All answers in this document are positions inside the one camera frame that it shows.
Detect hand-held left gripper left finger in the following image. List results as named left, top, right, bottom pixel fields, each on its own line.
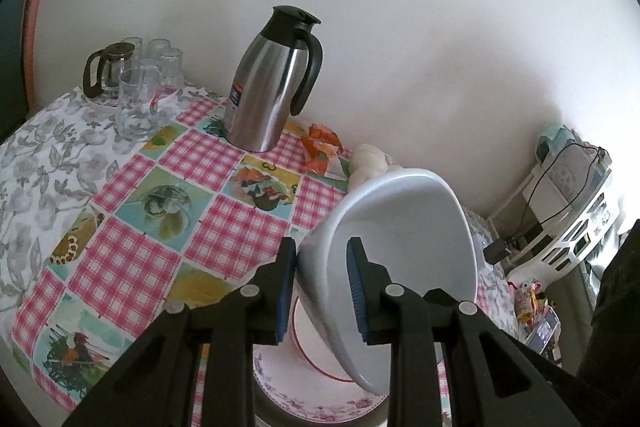
left=62, top=237, right=298, bottom=427

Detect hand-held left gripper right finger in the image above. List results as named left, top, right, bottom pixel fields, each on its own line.
left=346, top=237, right=616, bottom=427

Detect white bowl with red rim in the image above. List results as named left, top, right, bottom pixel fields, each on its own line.
left=291, top=294, right=368, bottom=383

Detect pale blue bowl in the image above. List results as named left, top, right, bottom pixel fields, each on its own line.
left=296, top=168, right=478, bottom=395

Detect pink floral plate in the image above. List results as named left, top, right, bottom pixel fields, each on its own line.
left=252, top=349, right=391, bottom=423

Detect pink checkered tablecloth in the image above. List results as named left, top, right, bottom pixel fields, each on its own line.
left=10, top=97, right=501, bottom=427

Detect orange snack packet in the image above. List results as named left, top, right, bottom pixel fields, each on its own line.
left=300, top=123, right=351, bottom=180

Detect black power adapter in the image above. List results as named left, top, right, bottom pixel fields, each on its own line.
left=482, top=239, right=511, bottom=265

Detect colourful snack packets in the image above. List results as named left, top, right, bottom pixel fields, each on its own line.
left=510, top=279, right=551, bottom=328

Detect stainless steel thermos jug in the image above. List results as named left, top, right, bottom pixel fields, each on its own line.
left=222, top=6, right=323, bottom=152

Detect dark electronic device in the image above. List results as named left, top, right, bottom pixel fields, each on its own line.
left=525, top=307, right=563, bottom=358

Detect white plastic rack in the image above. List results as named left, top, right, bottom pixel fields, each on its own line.
left=507, top=147, right=621, bottom=280

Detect teal cloth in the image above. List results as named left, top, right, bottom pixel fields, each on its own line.
left=537, top=125, right=583, bottom=158

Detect dark cloth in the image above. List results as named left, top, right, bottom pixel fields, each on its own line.
left=575, top=217, right=640, bottom=408

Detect grey floral tablecloth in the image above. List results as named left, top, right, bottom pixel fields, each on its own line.
left=0, top=84, right=521, bottom=343

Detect black cable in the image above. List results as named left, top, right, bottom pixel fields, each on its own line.
left=522, top=142, right=612, bottom=230

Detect glass teapot with dark handle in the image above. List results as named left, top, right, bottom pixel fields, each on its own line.
left=82, top=42, right=136, bottom=98

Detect pink door frame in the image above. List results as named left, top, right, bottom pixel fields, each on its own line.
left=22, top=0, right=48, bottom=108

